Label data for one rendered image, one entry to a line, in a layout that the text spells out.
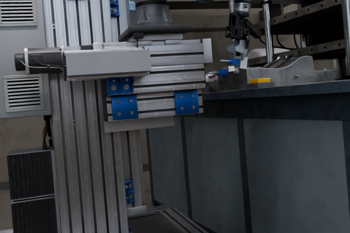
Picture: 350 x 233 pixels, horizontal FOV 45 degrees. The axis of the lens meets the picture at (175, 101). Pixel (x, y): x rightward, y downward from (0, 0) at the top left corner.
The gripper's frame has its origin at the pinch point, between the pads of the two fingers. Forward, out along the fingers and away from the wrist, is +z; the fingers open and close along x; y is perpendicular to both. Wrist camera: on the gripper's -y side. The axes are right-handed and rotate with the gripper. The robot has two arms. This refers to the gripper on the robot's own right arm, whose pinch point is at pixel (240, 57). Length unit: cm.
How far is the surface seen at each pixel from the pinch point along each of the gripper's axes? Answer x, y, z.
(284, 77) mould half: 9.1, -18.7, 6.9
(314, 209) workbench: 55, -4, 52
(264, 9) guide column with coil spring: -86, -68, -39
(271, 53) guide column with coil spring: -80, -74, -9
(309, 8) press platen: -46, -74, -37
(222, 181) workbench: -11, -4, 61
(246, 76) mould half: 8.9, 1.3, 7.9
